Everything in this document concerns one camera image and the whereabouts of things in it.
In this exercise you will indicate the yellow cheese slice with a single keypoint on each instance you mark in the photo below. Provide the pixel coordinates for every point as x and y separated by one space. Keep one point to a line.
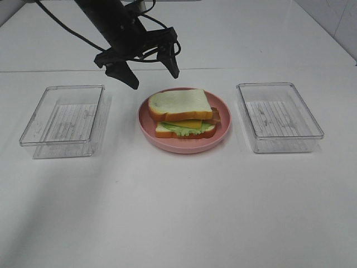
190 123

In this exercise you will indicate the bacon strip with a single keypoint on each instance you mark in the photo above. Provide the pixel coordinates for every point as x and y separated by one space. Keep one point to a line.
215 118

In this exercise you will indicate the clear left plastic container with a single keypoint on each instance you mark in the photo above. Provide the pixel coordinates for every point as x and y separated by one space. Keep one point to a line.
68 121

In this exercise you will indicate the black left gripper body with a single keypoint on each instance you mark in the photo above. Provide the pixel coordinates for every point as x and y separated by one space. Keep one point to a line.
130 40

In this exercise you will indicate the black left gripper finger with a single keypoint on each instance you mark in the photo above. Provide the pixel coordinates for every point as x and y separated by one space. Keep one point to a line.
122 72
166 55

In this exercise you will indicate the clear right plastic container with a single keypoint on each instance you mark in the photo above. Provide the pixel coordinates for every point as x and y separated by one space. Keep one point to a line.
277 119

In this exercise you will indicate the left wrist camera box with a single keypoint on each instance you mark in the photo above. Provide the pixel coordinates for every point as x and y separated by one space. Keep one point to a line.
138 6

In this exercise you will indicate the bread slice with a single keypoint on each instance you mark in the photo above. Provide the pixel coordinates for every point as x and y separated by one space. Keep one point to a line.
180 105
168 134

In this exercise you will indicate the clear plastic container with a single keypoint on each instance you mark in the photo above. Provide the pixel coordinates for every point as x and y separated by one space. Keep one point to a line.
277 119
68 121

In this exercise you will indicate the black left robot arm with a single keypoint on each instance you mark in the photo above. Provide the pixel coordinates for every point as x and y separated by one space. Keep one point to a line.
109 13

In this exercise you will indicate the green lettuce leaf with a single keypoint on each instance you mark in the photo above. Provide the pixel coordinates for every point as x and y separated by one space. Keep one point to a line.
184 131

